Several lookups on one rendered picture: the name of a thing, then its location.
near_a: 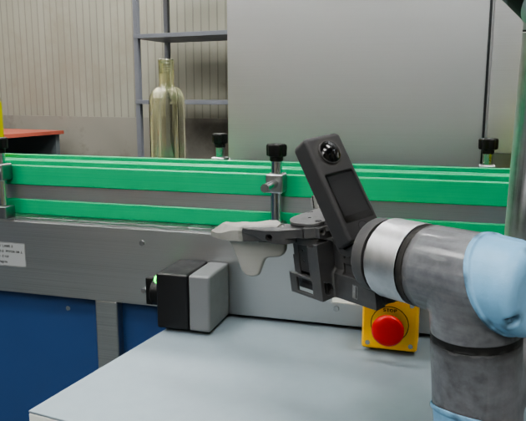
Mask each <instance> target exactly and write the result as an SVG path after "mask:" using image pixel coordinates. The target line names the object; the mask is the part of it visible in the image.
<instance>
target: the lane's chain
mask: <svg viewBox="0 0 526 421"><path fill-rule="evenodd" d="M15 214H16V215H15V216H14V217H27V218H40V219H54V220H67V221H93V222H107V223H120V224H134V225H147V226H173V227H187V228H200V229H215V228H216V227H217V226H213V225H199V224H185V223H171V222H158V221H131V220H116V219H103V218H88V217H75V216H48V215H34V214H20V213H15Z"/></svg>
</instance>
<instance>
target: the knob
mask: <svg viewBox="0 0 526 421"><path fill-rule="evenodd" d="M145 283H146V303H147V304H151V305H157V284H156V283H155V282H154V276H147V277H146V278H145Z"/></svg>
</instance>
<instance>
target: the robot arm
mask: <svg viewBox="0 0 526 421"><path fill-rule="evenodd" d="M502 1H503V2H504V3H506V4H507V5H508V6H509V7H510V8H511V9H512V10H513V11H514V12H515V13H516V14H517V15H518V16H519V17H520V18H521V19H522V21H523V34H522V43H521V54H520V63H519V72H518V90H517V99H516V109H515V118H514V127H513V145H512V154H511V164H510V173H509V183H508V200H507V210H506V219H505V228H504V235H502V234H500V233H497V232H492V231H485V232H479V231H470V230H464V229H459V228H454V227H449V226H440V225H434V224H429V223H424V222H419V221H410V220H404V219H399V218H393V219H388V218H383V217H379V218H377V216H376V214H375V212H374V210H373V208H372V205H371V203H370V201H369V199H368V197H367V194H366V192H365V191H364V189H363V186H362V183H361V181H360V180H359V178H358V176H357V173H356V171H355V169H354V167H353V165H352V162H351V160H350V158H349V156H348V154H347V152H346V149H345V147H344V145H343V143H342V142H341V138H340V136H339V135H338V134H326V135H322V136H317V137H314V138H310V139H304V140H303V141H302V142H301V143H300V144H299V145H298V146H297V147H296V149H295V153H296V157H297V159H298V160H299V163H300V165H301V168H302V170H303V172H304V174H305V176H306V179H307V181H308V183H309V186H310V187H311V190H312V192H313V195H312V196H311V205H312V207H313V209H314V208H315V210H311V211H308V212H306V213H302V214H299V215H297V216H293V217H291V218H290V224H281V223H280V222H279V221H257V222H248V221H242V222H228V221H226V222H223V223H222V224H220V225H219V226H217V227H216V228H215V229H214V230H212V231H211V236H213V237H215V238H218V239H222V240H228V241H229V242H230V243H231V245H232V246H233V249H234V251H235V254H236V256H237V259H238V261H239V263H240V267H241V269H242V271H243V272H244V273H245V274H246V275H247V276H258V275H260V273H261V270H262V267H263V266H264V263H265V260H266V258H268V257H278V256H282V255H284V254H285V252H286V249H287V244H292V243H293V247H294V254H293V258H294V265H295V271H289V273H290V279H291V291H292V292H296V293H299V294H301V295H304V296H306V297H310V298H313V299H316V300H317V301H320V302H325V301H327V300H329V299H332V298H333V297H338V298H341V299H343V300H346V301H349V302H353V303H356V304H357V305H360V306H363V307H367V308H370V309H372V310H375V311H377V310H380V309H382V308H383V307H385V306H386V305H387V304H388V303H393V302H397V301H399V302H404V303H406V304H409V305H413V306H415V307H420V308H422V309H425V310H428V311H429V320H430V353H431V377H432V399H431V401H430V406H431V408H432V411H433V421H524V410H525V408H526V0H502ZM300 287H304V288H307V289H310V290H312V291H313V294H312V293H309V292H305V291H302V290H300Z"/></svg>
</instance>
